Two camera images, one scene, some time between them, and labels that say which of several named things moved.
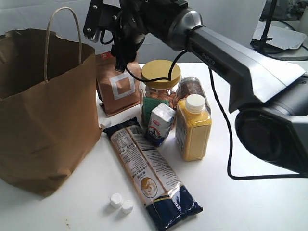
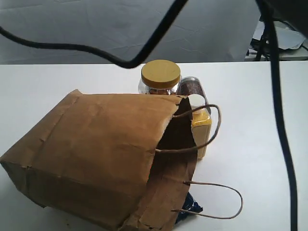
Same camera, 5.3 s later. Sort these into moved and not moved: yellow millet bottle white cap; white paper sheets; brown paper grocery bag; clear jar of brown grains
Moved: brown paper grocery bag
Not moved: clear jar of brown grains; white paper sheets; yellow millet bottle white cap
